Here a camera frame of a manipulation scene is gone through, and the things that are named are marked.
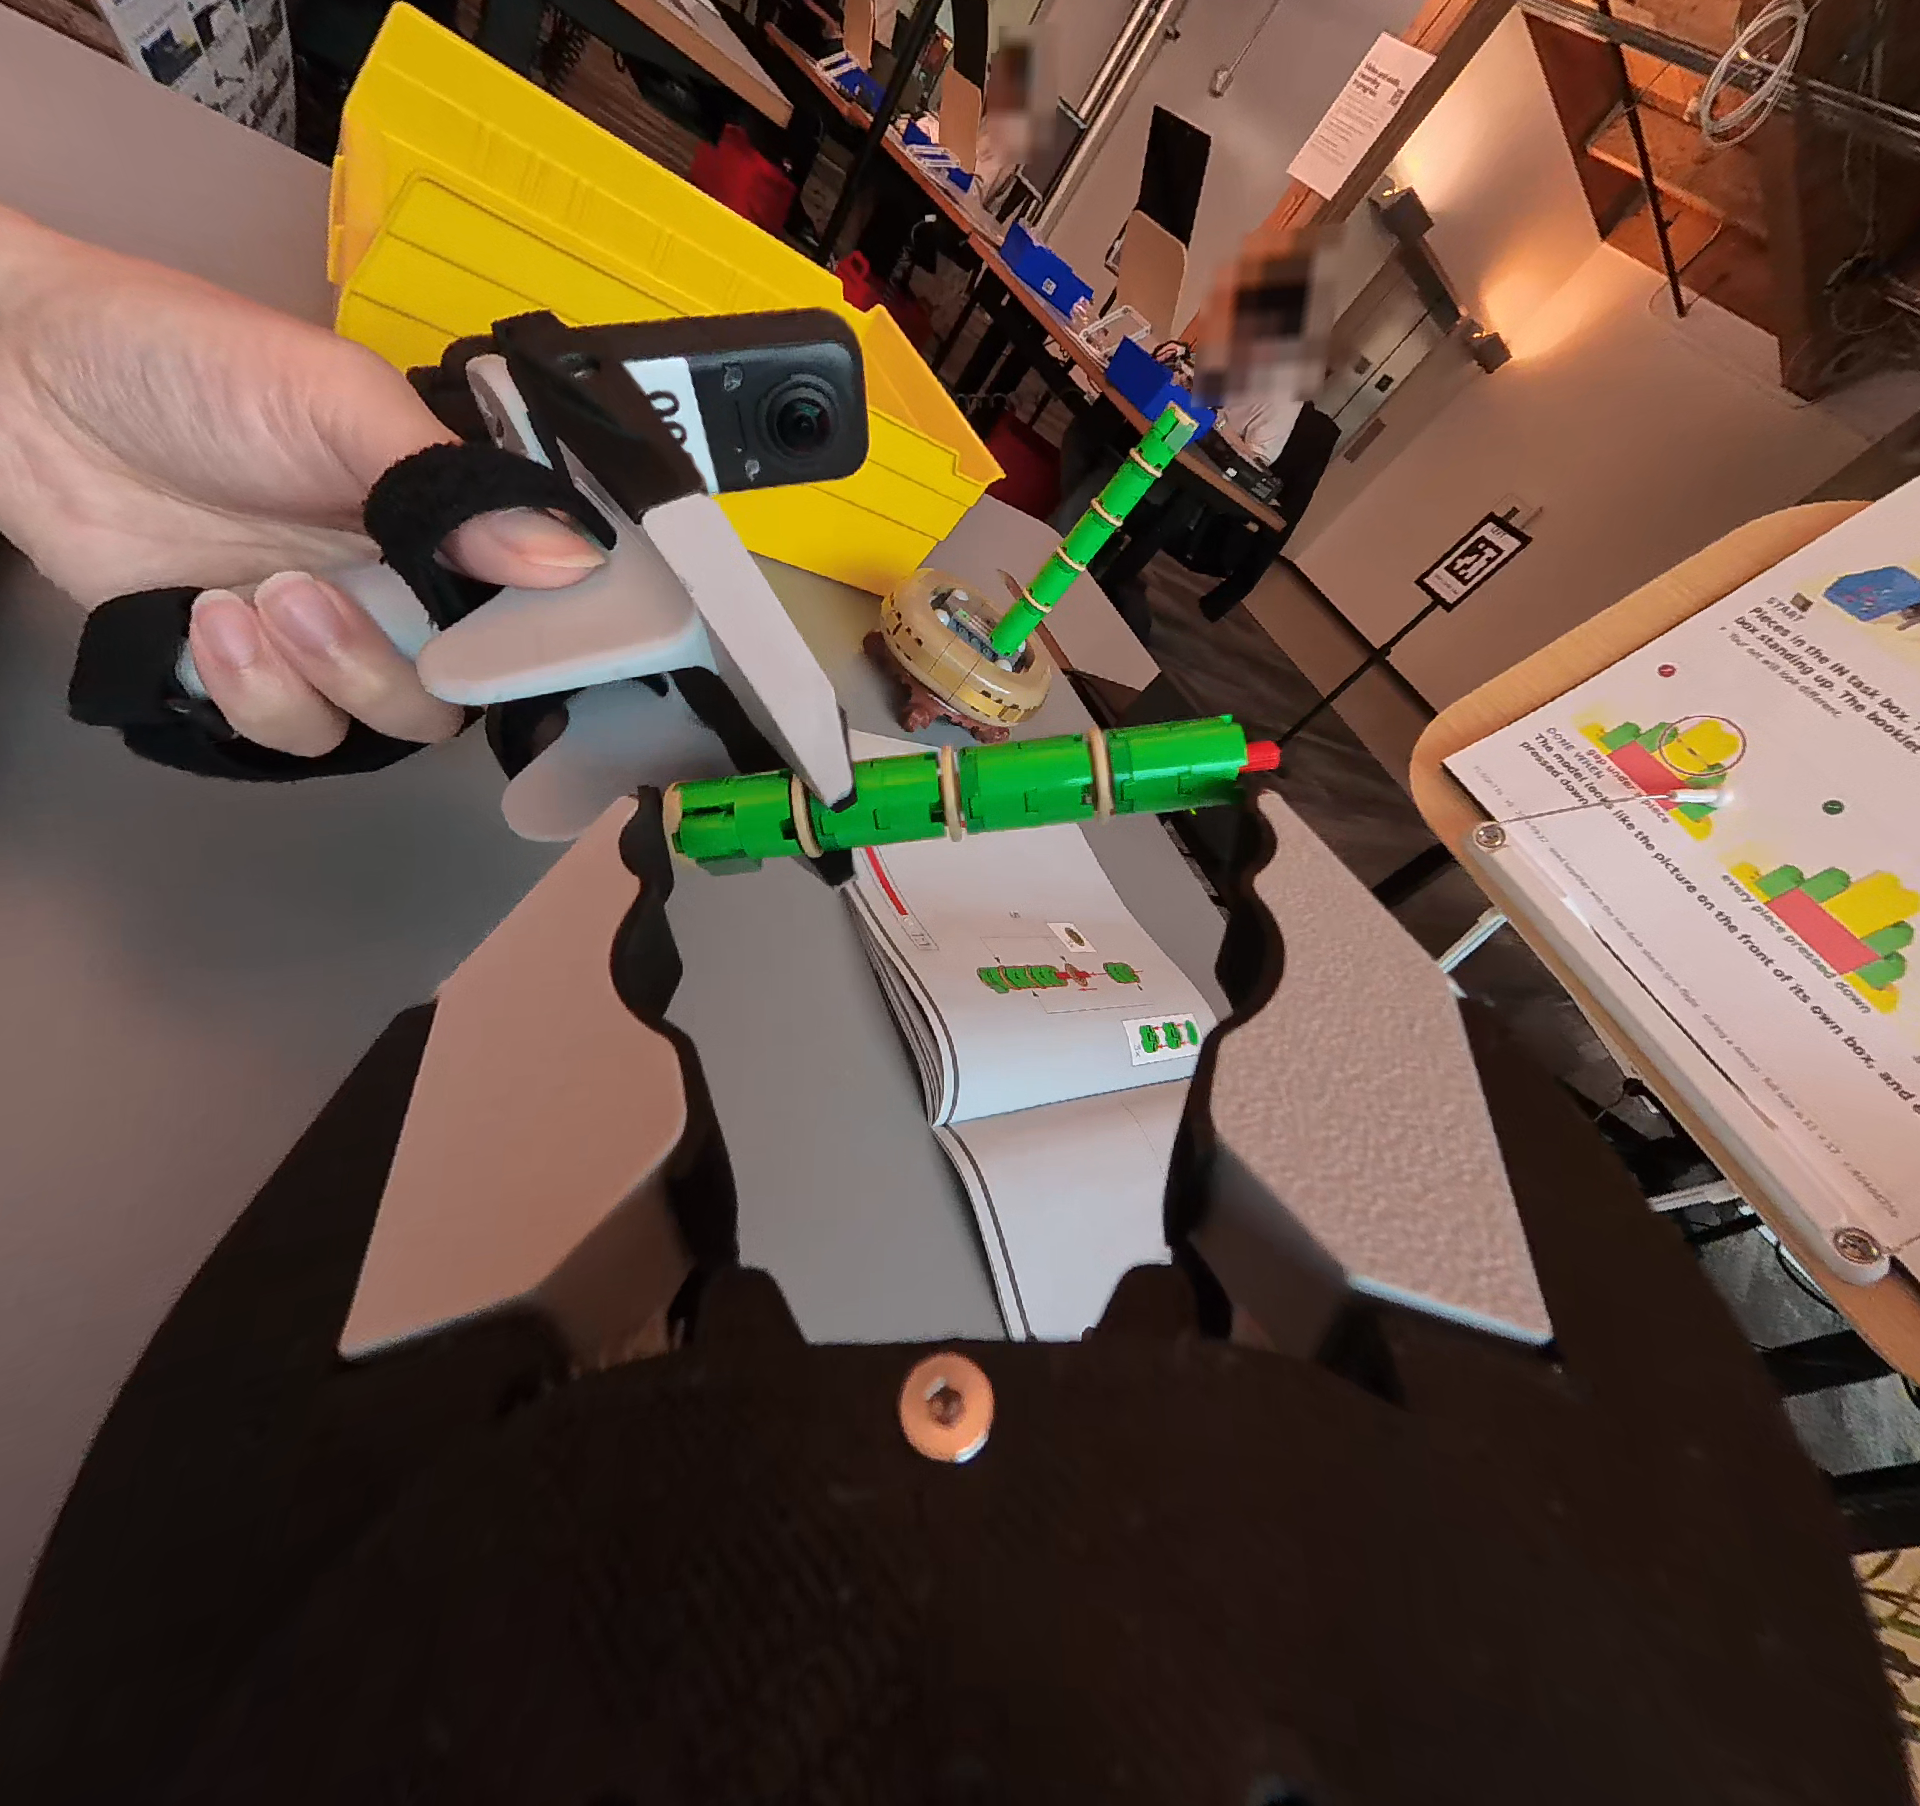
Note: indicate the red plastic container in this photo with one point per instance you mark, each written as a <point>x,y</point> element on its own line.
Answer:
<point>1028,464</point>
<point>743,180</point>

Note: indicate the person's left hand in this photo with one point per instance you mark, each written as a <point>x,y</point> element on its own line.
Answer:
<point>180,441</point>

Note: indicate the black office chair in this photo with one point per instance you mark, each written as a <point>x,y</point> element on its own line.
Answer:
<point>1310,471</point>

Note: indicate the white wall paper notice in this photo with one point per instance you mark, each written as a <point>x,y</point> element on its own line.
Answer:
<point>1357,110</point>

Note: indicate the tan round brick pot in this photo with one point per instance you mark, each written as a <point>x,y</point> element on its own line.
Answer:
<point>938,651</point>

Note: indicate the long wooden table with bins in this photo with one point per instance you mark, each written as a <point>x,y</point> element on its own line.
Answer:
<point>1051,336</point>

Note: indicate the yellow plastic bin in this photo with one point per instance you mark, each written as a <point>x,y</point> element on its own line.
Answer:
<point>842,486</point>
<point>496,125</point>

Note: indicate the wooden instruction board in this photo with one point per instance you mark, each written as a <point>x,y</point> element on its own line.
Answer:
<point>1725,862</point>

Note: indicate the thin green brick bamboo stalk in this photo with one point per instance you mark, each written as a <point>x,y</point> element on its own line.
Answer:
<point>1104,509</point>

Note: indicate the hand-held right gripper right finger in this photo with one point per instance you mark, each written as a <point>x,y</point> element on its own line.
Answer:
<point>1351,1087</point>

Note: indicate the black white marker tag sign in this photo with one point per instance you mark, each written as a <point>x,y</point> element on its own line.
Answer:
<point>1476,561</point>

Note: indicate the grey wall light fixture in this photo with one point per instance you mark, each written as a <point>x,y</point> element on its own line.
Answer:
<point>1440,275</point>

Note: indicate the grey desk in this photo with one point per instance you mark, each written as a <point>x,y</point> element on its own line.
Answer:
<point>151,1012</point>

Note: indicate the thick green brick bamboo stalk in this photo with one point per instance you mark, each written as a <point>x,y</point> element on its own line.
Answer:
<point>1034,778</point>

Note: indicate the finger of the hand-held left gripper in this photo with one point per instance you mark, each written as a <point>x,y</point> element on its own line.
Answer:
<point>599,771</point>
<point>749,637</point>

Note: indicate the small blue plastic bin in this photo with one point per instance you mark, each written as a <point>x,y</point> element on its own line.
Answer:
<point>1044,268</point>

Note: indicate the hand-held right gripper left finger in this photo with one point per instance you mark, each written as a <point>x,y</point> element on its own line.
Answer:
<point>525,1087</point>

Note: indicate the open laptop on stand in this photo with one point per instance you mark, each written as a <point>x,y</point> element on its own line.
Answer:
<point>1174,172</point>

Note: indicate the printed leaflet sign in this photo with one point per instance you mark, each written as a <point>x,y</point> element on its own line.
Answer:
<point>210,22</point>

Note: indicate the large blue plastic bin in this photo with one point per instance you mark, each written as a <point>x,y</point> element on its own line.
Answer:
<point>1155,381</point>

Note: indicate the white instruction booklet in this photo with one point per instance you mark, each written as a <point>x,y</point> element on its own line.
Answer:
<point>1051,937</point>

